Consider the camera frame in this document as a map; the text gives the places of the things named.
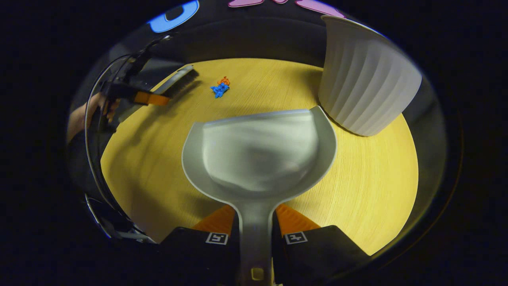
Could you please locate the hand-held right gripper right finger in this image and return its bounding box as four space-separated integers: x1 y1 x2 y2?
272 203 371 286

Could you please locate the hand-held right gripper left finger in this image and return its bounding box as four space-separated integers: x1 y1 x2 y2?
157 205 241 286

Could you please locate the small grey broom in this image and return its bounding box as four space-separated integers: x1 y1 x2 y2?
153 65 200 99

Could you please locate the blue trash scrap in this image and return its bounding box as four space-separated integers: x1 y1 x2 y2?
211 83 230 99

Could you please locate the white dustpan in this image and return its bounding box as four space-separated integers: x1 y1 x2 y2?
182 106 338 286

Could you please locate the white ribbed garbage bin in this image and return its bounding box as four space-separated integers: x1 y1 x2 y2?
317 15 422 137

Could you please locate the black cable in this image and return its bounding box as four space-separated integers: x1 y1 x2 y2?
84 55 135 215

